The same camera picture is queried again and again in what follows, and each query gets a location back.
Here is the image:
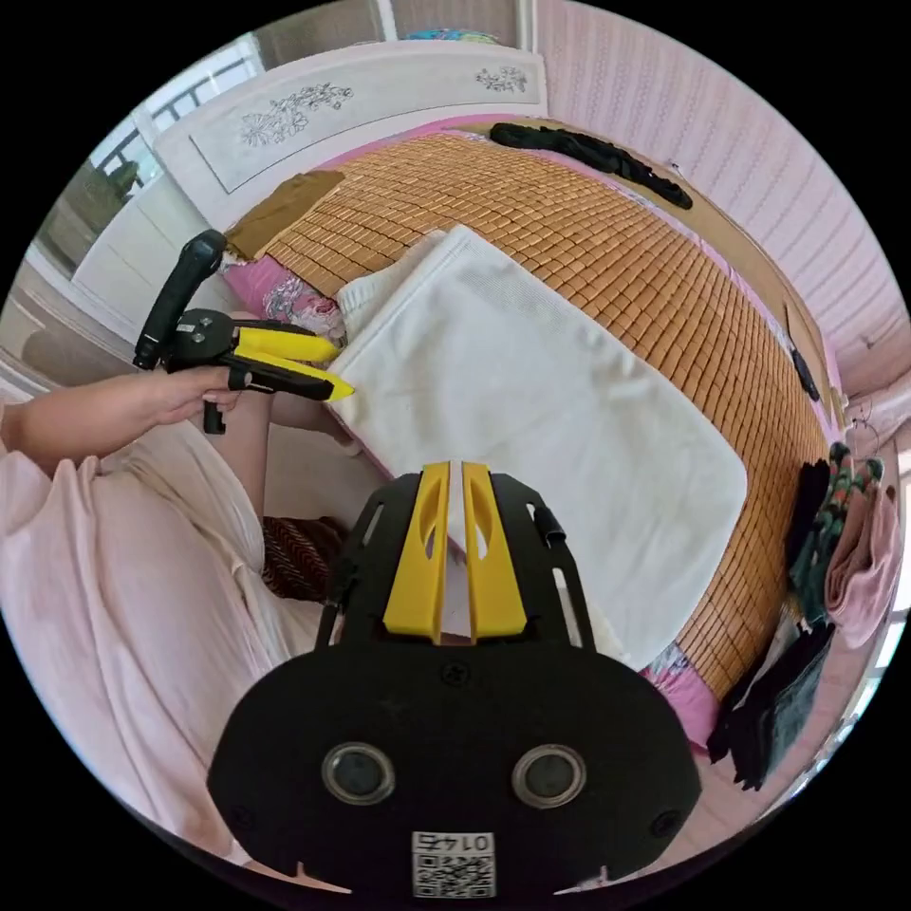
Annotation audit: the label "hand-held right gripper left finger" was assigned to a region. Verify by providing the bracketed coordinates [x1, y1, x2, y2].
[381, 460, 453, 646]

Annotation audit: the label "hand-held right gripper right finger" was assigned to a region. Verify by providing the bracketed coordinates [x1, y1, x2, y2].
[460, 460, 533, 643]

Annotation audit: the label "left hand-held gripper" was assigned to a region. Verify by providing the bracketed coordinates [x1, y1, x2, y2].
[161, 307, 357, 437]

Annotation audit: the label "white long pants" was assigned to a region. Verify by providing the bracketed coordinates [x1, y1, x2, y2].
[330, 224, 750, 672]

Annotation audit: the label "person's left forearm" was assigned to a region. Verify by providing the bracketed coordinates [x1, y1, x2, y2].
[0, 382, 155, 474]

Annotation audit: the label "person's left hand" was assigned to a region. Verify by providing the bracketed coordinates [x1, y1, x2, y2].
[145, 355, 251, 430]

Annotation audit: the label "brown cloth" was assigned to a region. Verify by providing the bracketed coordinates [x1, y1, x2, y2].
[225, 169, 348, 264]

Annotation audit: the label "window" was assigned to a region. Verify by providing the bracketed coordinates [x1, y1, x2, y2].
[31, 31, 263, 280]

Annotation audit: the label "person's body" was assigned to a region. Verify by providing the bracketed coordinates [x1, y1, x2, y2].
[0, 309, 357, 866]

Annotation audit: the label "bed with woven mat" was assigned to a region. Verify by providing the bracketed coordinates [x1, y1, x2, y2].
[151, 50, 849, 753]

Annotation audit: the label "pile of clothes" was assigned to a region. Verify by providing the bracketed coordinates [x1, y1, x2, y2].
[708, 439, 906, 792]

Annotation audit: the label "black garment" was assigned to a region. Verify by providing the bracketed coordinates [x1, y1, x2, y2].
[489, 121, 696, 212]

